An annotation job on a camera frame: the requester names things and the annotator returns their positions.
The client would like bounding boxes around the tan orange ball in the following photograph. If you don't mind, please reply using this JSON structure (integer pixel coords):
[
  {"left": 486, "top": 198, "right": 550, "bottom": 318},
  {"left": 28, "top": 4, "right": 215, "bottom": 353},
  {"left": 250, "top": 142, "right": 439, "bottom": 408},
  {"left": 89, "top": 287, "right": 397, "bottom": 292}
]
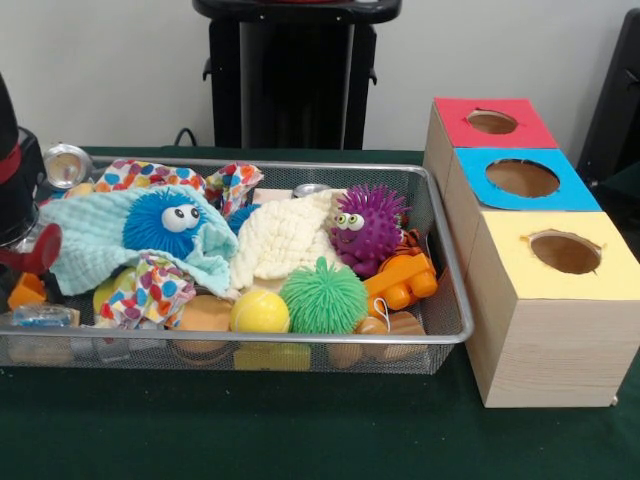
[{"left": 172, "top": 295, "right": 234, "bottom": 351}]

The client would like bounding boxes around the cream white cloth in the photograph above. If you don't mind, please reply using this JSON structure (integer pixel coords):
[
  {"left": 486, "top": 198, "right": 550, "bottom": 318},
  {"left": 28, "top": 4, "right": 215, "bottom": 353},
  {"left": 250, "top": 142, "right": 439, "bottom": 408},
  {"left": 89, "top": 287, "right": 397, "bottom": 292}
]
[{"left": 228, "top": 190, "right": 346, "bottom": 296}]

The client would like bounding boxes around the large colourful dotted cloth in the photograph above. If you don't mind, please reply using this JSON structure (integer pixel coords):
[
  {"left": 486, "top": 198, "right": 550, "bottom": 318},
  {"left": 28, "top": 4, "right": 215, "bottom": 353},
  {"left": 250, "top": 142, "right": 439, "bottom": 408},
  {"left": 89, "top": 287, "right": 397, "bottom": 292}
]
[{"left": 95, "top": 158, "right": 266, "bottom": 216}]

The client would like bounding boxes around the yellow ball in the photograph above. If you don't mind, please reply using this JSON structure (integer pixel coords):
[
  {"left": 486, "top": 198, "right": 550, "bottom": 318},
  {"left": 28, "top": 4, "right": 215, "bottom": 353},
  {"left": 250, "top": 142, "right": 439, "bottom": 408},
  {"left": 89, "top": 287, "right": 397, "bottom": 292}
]
[{"left": 230, "top": 290, "right": 291, "bottom": 334}]

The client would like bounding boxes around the blue spiky rubber ball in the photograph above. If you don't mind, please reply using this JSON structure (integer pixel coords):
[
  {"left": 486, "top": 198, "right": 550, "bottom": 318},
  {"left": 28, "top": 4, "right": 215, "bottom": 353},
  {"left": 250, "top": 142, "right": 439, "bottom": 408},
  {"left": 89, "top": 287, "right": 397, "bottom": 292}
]
[
  {"left": 123, "top": 188, "right": 211, "bottom": 259},
  {"left": 226, "top": 204, "right": 261, "bottom": 237}
]

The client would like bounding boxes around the dark green table cloth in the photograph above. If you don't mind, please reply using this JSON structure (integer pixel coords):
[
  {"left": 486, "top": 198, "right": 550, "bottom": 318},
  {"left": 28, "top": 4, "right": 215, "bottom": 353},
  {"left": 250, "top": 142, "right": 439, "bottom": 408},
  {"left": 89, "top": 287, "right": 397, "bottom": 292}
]
[{"left": 0, "top": 145, "right": 640, "bottom": 480}]

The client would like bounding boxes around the purple spiky ball with eyes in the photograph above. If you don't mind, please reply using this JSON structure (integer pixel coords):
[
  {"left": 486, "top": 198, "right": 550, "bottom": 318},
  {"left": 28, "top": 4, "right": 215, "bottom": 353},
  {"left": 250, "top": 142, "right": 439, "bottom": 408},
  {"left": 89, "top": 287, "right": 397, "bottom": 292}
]
[{"left": 328, "top": 183, "right": 409, "bottom": 278}]

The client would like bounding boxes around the orange toy building block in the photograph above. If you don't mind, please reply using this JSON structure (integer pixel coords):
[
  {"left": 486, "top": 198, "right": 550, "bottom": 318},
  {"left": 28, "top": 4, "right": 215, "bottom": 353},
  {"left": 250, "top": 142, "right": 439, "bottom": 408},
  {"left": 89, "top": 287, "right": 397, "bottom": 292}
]
[{"left": 362, "top": 248, "right": 438, "bottom": 319}]

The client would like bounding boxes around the black panel stand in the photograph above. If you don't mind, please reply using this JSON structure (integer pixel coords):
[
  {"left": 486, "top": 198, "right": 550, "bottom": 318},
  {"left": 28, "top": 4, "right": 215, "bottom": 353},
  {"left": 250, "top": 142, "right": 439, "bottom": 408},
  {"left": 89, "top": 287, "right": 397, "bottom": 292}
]
[{"left": 580, "top": 10, "right": 640, "bottom": 186}]

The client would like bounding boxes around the wooden box with three holes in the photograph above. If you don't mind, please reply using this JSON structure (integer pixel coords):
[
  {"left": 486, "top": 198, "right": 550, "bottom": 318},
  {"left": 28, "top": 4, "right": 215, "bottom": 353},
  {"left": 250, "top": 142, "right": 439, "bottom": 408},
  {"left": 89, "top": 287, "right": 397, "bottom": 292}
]
[{"left": 425, "top": 97, "right": 640, "bottom": 409}]

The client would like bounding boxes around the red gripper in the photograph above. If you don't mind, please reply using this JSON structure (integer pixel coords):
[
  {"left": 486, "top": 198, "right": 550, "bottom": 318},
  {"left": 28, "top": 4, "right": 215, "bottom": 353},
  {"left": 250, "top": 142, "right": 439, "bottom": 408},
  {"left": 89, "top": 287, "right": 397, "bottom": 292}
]
[{"left": 0, "top": 222, "right": 63, "bottom": 303}]

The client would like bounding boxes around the shallow clear mesh bin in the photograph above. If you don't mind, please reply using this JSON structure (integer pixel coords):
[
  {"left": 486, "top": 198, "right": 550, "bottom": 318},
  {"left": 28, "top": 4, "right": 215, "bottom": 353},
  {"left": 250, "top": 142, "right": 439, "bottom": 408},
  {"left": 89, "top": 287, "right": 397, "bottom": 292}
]
[{"left": 0, "top": 155, "right": 476, "bottom": 376}]

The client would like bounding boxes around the mint green cloth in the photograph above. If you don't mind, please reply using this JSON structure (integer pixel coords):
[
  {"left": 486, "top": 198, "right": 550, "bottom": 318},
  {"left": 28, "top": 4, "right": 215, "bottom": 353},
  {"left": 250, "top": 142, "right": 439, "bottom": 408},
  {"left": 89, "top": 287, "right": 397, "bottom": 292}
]
[{"left": 40, "top": 185, "right": 239, "bottom": 298}]

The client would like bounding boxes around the small orange plastic toy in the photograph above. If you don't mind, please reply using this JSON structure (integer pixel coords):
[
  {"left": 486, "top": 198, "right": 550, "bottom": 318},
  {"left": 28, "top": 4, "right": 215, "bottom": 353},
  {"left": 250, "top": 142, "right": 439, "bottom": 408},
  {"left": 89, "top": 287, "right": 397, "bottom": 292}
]
[{"left": 8, "top": 272, "right": 49, "bottom": 311}]

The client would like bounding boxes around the silver crushed can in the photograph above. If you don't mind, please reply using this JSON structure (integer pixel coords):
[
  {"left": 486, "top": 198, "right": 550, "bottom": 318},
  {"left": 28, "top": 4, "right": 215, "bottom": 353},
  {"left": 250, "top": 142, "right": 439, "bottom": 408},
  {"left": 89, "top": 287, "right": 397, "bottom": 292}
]
[{"left": 42, "top": 143, "right": 94, "bottom": 191}]

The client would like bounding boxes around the green spiky rubber ball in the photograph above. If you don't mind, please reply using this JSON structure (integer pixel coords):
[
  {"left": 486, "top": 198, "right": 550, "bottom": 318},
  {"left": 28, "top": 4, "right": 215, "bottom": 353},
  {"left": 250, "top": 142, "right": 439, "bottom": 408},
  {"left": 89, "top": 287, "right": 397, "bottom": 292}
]
[{"left": 278, "top": 258, "right": 369, "bottom": 335}]

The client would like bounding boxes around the small colourful dotted cloth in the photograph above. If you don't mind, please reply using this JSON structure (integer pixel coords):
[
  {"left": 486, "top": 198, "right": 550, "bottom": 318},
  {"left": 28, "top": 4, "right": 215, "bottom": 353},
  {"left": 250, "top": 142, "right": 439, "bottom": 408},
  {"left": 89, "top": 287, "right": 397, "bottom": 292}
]
[{"left": 98, "top": 255, "right": 197, "bottom": 329}]

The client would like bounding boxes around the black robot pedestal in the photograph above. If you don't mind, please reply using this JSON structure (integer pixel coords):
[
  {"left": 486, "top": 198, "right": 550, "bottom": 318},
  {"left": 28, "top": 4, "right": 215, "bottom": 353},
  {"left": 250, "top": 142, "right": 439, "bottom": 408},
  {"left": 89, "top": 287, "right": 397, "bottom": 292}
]
[{"left": 193, "top": 0, "right": 401, "bottom": 151}]

